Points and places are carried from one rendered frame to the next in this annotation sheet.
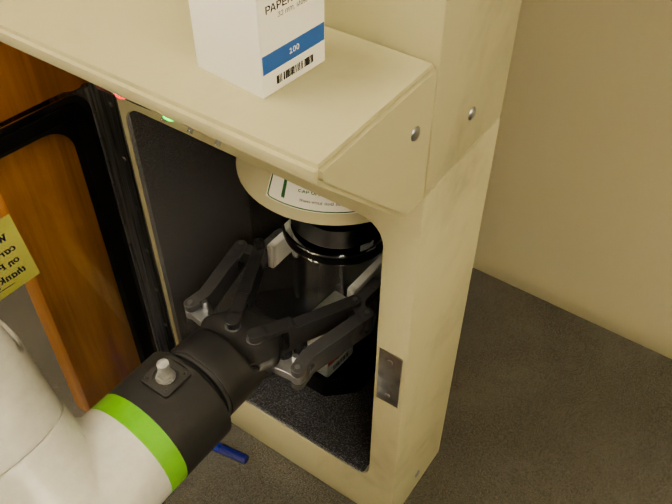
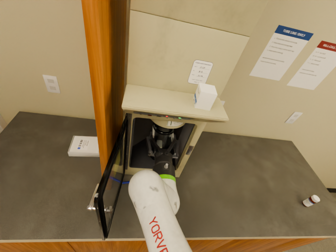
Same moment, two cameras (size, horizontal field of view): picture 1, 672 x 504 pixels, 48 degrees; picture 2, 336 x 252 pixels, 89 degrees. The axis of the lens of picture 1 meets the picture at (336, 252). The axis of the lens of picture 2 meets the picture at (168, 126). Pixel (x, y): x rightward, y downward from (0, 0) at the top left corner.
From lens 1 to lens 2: 0.47 m
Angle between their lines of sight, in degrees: 35
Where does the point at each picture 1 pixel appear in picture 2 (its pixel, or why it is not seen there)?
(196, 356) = (165, 160)
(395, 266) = (198, 130)
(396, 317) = (195, 139)
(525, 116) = not seen: hidden behind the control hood
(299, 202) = (174, 125)
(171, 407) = (171, 171)
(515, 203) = not seen: hidden behind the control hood
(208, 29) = (201, 101)
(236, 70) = (205, 107)
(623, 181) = not seen: hidden behind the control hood
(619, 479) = (202, 152)
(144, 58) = (185, 108)
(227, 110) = (208, 114)
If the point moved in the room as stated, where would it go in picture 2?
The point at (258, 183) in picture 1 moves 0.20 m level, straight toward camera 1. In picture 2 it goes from (164, 124) to (201, 156)
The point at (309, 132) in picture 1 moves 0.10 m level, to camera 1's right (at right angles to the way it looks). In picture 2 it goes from (221, 114) to (238, 106)
